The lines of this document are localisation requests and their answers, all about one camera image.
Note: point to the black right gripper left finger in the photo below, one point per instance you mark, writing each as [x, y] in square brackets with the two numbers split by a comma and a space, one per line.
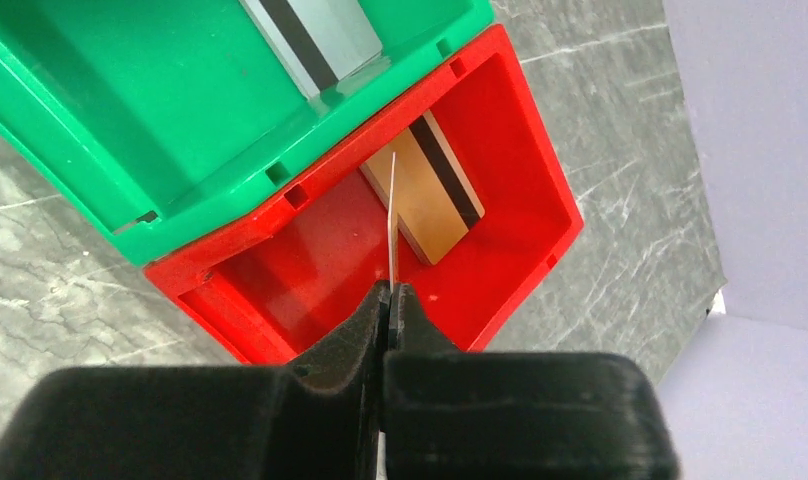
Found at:
[316, 417]

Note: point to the red bin with gold card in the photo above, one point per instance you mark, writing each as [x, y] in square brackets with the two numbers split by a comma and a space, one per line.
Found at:
[272, 283]

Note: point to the gold credit card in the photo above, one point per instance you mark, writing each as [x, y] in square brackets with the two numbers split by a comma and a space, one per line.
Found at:
[420, 176]

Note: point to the green plastic bin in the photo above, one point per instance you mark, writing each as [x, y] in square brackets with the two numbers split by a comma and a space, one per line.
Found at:
[161, 121]

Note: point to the silver credit card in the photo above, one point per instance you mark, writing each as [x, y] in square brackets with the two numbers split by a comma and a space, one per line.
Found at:
[319, 43]

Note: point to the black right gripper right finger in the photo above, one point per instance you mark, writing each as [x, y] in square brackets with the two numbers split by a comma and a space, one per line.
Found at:
[449, 414]

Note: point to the gold card with stripe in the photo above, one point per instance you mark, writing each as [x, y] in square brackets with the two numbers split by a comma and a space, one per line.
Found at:
[392, 225]

